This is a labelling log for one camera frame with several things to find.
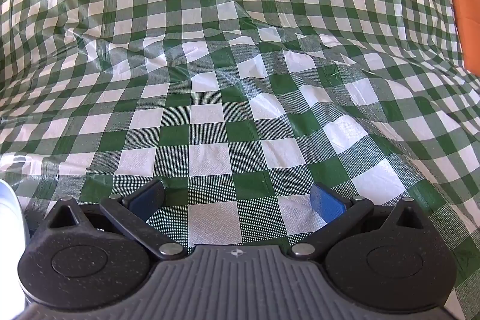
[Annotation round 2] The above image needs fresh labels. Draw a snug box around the white object at left edge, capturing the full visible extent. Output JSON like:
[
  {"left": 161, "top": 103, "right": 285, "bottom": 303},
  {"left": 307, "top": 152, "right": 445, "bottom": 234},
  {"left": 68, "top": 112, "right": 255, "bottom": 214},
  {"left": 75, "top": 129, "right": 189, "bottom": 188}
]
[{"left": 0, "top": 180, "right": 29, "bottom": 320}]

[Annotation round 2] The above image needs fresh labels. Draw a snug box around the green white checkered tablecloth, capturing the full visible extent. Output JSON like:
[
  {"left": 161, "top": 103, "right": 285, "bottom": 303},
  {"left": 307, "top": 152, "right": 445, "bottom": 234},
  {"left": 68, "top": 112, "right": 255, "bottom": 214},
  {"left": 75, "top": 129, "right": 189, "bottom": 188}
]
[{"left": 1, "top": 0, "right": 479, "bottom": 319}]

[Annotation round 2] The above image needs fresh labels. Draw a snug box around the orange cushion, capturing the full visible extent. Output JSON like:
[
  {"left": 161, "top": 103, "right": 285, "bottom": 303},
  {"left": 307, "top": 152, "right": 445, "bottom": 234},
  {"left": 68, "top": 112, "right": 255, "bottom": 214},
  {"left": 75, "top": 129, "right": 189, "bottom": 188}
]
[{"left": 453, "top": 0, "right": 480, "bottom": 76}]

